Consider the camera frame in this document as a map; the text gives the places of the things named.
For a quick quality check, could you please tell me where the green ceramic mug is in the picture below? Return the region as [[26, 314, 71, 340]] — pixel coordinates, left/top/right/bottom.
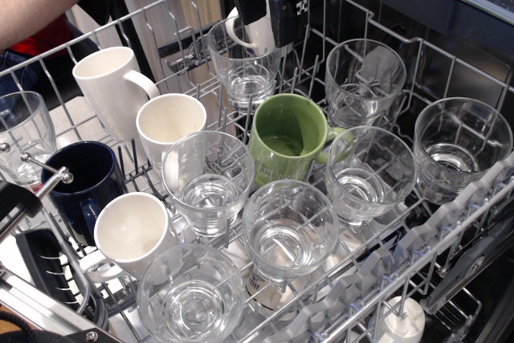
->
[[248, 93, 345, 186]]

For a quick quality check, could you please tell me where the white mug at back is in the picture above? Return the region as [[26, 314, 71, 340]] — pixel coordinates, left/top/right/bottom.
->
[[225, 0, 276, 56]]

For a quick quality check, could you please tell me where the clear glass back centre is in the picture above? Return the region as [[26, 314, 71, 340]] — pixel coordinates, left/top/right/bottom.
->
[[207, 16, 281, 112]]

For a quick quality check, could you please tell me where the clear glass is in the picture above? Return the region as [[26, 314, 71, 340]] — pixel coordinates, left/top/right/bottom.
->
[[161, 131, 255, 237], [137, 244, 244, 342], [324, 126, 416, 226], [414, 97, 513, 205], [243, 180, 339, 283], [1, 91, 57, 191], [207, 16, 281, 112], [324, 39, 406, 129]]

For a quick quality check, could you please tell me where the clear glass back right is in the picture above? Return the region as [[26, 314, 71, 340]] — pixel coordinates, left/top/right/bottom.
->
[[324, 39, 406, 129]]

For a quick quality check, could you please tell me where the clear glass centre left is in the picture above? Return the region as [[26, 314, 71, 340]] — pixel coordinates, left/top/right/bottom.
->
[[161, 131, 255, 237]]

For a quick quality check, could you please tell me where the clear glass centre right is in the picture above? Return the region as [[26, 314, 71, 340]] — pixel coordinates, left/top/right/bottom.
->
[[324, 126, 416, 226]]

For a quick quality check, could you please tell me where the clear glass front centre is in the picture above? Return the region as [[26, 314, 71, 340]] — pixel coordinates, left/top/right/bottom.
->
[[243, 180, 339, 283]]

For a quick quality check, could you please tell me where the clear glass far right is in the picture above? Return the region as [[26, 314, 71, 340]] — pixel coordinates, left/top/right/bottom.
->
[[414, 97, 513, 205]]

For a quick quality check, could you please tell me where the dark blue mug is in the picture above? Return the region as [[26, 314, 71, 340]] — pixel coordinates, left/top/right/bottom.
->
[[46, 141, 127, 246]]

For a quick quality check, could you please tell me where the white mug front left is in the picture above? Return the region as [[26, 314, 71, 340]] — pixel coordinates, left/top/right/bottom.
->
[[80, 192, 179, 283]]

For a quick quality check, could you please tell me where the clear glass far left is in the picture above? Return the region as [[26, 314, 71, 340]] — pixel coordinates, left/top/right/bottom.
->
[[1, 91, 57, 191]]

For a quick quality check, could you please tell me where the clear glass front left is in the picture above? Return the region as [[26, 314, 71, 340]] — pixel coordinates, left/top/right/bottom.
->
[[137, 244, 244, 342]]

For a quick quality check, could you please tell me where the black clamp with metal screw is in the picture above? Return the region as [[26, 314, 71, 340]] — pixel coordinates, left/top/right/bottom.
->
[[1, 152, 74, 242]]

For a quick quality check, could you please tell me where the black plastic cutlery basket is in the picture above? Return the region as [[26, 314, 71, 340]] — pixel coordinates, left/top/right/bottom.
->
[[15, 229, 80, 311]]

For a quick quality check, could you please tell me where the cream cup without handle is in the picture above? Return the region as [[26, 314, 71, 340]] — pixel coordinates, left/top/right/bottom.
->
[[136, 93, 207, 172]]

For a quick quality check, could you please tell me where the metal wire dishwasher rack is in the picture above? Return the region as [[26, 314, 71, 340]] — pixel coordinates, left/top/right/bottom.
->
[[1, 0, 513, 342]]

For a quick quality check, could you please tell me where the tall white mug with handle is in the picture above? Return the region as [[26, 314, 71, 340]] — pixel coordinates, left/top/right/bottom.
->
[[72, 47, 160, 141]]

